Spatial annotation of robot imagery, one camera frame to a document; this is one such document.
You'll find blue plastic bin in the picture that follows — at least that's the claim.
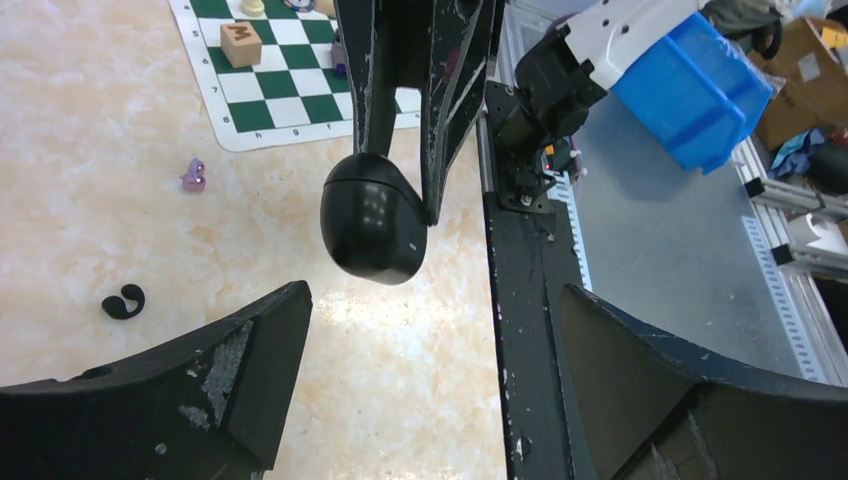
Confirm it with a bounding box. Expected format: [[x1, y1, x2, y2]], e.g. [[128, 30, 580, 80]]
[[612, 13, 774, 175]]

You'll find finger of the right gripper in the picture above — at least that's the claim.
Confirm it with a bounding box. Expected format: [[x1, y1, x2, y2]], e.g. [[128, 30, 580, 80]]
[[335, 0, 396, 156], [421, 1, 497, 226]]

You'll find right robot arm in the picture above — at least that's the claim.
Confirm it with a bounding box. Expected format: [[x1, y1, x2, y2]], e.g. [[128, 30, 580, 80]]
[[335, 1, 705, 226]]

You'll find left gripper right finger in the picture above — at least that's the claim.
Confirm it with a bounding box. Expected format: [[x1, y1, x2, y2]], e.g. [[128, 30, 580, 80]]
[[561, 285, 847, 479]]

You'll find black earbud charging case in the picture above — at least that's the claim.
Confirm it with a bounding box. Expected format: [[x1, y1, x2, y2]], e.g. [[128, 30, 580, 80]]
[[320, 152, 427, 285]]

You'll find purple earbud centre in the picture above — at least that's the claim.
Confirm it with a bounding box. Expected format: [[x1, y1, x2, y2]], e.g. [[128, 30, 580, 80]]
[[180, 157, 206, 193]]

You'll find green white chessboard mat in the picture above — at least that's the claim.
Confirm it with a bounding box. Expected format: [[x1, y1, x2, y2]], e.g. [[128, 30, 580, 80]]
[[166, 0, 425, 154]]

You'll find cream chess pawn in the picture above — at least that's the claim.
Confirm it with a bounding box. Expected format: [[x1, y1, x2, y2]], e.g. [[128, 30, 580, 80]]
[[240, 0, 265, 17]]

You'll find aluminium frame rail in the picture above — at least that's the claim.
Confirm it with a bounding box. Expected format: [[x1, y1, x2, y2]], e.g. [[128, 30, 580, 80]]
[[731, 138, 847, 283]]

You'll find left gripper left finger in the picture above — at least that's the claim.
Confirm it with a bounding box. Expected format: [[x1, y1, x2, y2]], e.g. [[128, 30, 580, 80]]
[[1, 280, 312, 479]]

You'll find wooden letter cube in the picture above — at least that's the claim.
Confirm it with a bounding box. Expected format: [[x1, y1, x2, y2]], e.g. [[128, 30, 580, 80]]
[[220, 21, 263, 68]]

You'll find black earbud left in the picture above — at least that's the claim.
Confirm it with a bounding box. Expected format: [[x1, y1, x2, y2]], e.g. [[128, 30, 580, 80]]
[[101, 284, 146, 321]]

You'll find cardboard box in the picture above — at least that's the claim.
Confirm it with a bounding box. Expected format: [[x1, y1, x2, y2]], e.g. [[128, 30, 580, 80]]
[[749, 17, 847, 150]]

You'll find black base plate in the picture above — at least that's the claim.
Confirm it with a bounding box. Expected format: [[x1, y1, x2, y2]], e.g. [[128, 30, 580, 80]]
[[477, 81, 597, 479]]

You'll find purple chess piece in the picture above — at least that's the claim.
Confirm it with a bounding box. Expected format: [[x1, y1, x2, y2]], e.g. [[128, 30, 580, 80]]
[[330, 41, 347, 77]]

